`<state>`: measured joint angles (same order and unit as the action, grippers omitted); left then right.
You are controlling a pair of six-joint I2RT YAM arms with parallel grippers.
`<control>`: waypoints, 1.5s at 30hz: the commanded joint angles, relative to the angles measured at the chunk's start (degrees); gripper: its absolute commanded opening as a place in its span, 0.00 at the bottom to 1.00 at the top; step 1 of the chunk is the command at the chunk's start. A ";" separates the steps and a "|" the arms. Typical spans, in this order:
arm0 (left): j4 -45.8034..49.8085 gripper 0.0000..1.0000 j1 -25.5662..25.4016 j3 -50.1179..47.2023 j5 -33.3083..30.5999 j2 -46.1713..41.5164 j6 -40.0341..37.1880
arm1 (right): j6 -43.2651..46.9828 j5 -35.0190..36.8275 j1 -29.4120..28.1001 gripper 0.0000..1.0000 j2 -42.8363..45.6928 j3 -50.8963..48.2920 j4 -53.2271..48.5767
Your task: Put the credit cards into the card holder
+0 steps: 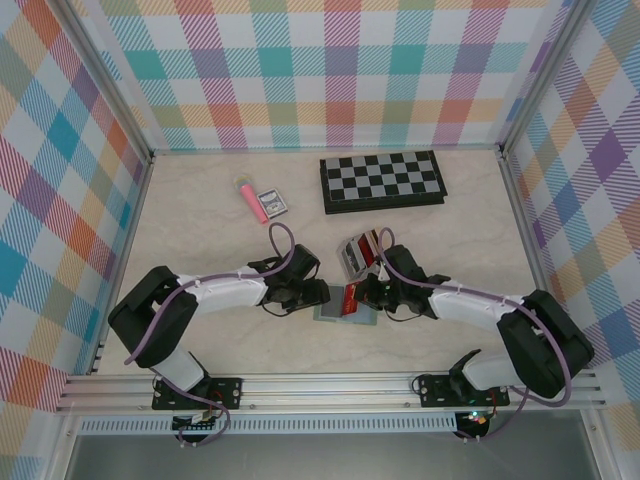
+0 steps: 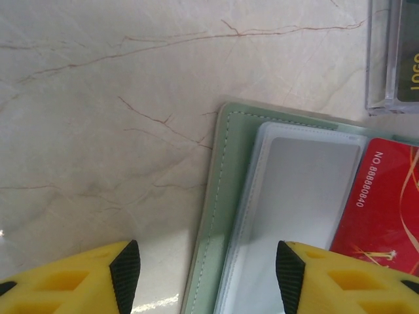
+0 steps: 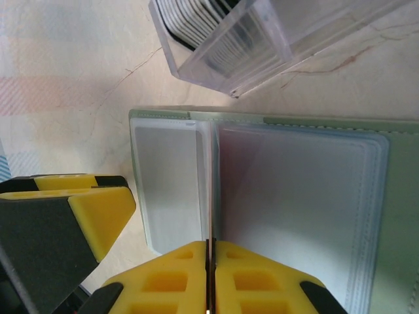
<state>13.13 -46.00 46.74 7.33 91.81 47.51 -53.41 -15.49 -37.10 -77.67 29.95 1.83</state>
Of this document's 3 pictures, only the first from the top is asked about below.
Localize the black VIP card stack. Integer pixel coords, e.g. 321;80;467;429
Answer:
339;239;366;276

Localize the black grey folding chessboard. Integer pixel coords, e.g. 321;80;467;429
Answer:
318;149;448;216

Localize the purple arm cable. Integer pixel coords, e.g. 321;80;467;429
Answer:
123;223;297;448
375;227;574;444

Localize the blue playing card box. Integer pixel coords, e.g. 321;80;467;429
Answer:
256;187;291;221

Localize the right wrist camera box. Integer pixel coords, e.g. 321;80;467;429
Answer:
384;243;421;276

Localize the red plastic card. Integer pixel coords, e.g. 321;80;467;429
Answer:
342;282;362;319

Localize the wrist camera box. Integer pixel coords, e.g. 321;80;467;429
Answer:
384;243;421;276
288;243;321;275

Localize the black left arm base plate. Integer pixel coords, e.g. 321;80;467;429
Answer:
152;377;244;411

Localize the small circuit board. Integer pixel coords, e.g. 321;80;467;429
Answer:
458;409;491;432
172;412;221;435

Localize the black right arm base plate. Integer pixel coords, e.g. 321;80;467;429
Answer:
418;374;511;409

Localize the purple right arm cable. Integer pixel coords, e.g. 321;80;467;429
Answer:
375;227;574;444

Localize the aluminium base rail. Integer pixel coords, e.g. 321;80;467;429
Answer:
55;368;607;414

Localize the clear acrylic card stand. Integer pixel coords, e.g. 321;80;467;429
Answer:
335;228;384;281

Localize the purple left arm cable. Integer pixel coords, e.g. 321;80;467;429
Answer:
123;223;297;448

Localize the slotted grey cable duct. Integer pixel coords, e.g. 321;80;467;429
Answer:
77;412;459;435

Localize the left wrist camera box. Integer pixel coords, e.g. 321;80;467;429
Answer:
288;243;321;275

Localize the pink toy microphone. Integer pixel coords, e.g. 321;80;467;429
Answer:
232;173;271;226

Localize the grey clear box lid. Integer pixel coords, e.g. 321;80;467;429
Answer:
312;282;379;326

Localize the aluminium frame rail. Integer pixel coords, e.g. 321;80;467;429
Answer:
497;149;576;371
88;153;157;376

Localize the aluminium frame post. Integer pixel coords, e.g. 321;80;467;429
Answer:
52;0;157;162
498;0;592;154

